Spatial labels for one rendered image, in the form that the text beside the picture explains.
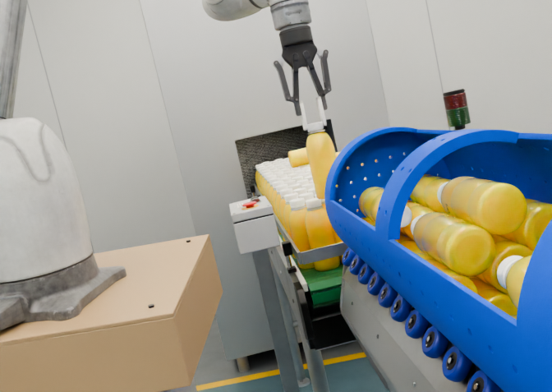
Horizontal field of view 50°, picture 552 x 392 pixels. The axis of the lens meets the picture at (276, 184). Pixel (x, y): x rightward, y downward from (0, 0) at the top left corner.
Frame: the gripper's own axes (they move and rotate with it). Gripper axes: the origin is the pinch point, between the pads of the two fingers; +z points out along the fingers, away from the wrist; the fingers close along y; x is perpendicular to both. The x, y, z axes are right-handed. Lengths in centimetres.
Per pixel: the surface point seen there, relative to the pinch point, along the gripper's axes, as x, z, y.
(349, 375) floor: 131, 129, 13
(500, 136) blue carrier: -65, 7, 14
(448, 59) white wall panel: 380, -13, 192
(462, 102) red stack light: 23, 7, 47
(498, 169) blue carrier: -43, 15, 23
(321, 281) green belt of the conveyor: -4.5, 38.8, -6.9
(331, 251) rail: -4.3, 32.5, -3.1
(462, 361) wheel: -73, 32, 0
